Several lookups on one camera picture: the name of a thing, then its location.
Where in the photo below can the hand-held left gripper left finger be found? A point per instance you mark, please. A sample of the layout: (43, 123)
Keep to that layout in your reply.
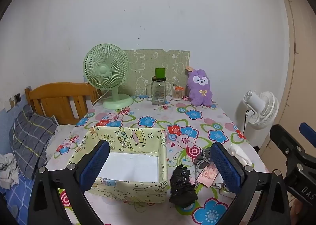
(95, 165)

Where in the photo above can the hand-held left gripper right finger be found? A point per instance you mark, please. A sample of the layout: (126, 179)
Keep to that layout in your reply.
(226, 168)

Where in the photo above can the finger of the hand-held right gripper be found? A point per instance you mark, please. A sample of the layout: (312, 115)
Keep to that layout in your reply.
(279, 136)
(308, 133)

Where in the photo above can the white tissue packet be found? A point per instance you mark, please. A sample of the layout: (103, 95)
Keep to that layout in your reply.
(238, 153)

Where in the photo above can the pink packet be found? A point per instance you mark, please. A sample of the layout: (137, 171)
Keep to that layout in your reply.
(207, 175)

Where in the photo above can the yellow cartoon printed box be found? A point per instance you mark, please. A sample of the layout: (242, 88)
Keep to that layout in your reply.
(128, 165)

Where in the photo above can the black plastic bag bundle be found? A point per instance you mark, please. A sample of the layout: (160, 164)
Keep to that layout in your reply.
(182, 190)

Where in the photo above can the white fan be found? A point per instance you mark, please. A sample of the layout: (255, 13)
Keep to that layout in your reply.
(264, 111)

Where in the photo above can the white quilt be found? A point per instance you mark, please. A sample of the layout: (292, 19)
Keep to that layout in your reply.
(59, 133)

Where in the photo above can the floral tablecloth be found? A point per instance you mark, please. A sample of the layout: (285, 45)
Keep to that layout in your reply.
(148, 121)

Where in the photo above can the grey plaid pillow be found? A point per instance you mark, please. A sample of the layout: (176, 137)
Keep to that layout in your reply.
(29, 136)

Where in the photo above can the wooden bed headboard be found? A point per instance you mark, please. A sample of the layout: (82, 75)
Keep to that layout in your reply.
(56, 96)

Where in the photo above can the purple plush rabbit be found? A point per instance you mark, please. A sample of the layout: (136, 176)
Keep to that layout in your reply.
(200, 91)

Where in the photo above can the blue checked bedsheet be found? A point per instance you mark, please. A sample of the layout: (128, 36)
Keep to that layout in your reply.
(19, 197)

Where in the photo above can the white crumpled cloth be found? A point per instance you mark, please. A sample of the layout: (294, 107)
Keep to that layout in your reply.
(8, 170)

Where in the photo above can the cotton swab container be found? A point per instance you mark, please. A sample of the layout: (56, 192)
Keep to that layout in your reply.
(177, 95)

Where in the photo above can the green desk fan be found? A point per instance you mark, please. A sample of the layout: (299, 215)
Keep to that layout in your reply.
(103, 69)

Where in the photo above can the glass jar mug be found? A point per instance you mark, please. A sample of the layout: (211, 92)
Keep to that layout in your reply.
(158, 91)

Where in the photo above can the green plastic cup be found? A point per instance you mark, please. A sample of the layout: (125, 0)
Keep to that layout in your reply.
(160, 73)

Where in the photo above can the green printed board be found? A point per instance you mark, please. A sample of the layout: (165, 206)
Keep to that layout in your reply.
(148, 62)

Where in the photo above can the wall socket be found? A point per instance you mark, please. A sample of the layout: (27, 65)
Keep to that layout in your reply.
(17, 97)

